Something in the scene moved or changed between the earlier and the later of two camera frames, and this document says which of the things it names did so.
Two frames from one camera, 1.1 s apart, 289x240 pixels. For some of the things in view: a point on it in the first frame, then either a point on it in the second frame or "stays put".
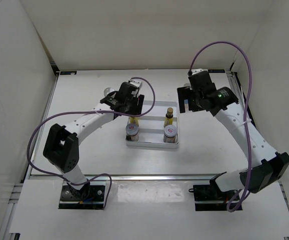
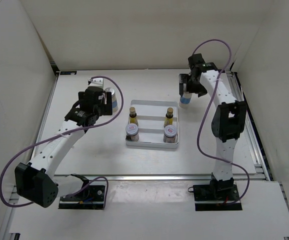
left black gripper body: x=132 y=108 to x=105 y=109
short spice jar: x=170 y=135 stays put
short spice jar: x=132 y=131 stays put
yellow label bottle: x=168 y=119 stays put
